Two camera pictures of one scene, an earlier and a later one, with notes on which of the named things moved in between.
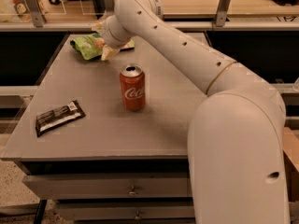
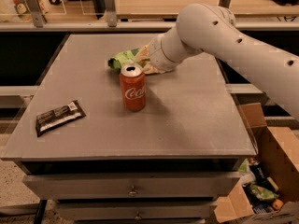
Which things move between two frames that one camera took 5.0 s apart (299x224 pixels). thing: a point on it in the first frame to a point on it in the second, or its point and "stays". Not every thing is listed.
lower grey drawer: (176, 208) stays
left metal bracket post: (35, 7) stays
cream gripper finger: (98, 27) to (142, 55)
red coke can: (133, 84) stays
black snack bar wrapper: (59, 117) stays
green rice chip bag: (91, 46) to (123, 59)
